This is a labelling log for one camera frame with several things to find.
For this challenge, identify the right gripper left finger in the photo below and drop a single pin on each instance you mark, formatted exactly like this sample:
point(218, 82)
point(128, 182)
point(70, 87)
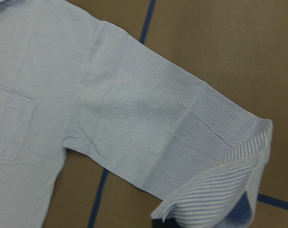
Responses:
point(157, 223)

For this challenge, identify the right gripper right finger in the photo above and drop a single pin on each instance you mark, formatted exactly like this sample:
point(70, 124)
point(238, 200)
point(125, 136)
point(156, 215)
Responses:
point(170, 223)

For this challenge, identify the blue striped button-up shirt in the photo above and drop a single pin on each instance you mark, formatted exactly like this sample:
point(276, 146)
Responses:
point(71, 81)

